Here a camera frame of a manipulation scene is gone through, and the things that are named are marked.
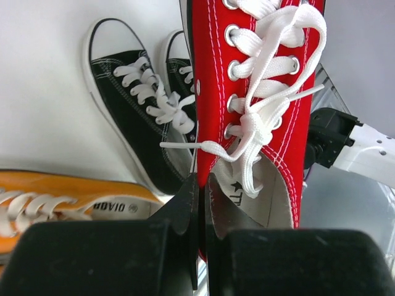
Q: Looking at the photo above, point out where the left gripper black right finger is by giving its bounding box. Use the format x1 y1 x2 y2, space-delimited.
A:
206 175 394 295

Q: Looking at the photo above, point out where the right black sneaker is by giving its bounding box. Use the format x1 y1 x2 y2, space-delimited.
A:
159 30 198 102

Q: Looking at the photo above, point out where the left black sneaker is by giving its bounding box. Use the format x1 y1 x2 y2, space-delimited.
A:
83 18 198 195

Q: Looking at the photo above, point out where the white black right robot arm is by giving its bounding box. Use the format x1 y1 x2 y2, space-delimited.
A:
304 107 394 188

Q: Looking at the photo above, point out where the right orange sneaker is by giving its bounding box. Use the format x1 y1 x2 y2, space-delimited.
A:
1 170 163 265

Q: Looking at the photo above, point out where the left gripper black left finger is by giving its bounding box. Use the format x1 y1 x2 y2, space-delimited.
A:
1 174 199 295

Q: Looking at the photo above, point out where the black sneaker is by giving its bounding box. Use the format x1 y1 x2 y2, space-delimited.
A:
83 18 198 195
159 30 198 102

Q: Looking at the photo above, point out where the red sneaker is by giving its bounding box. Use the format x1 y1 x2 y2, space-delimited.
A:
179 0 328 263

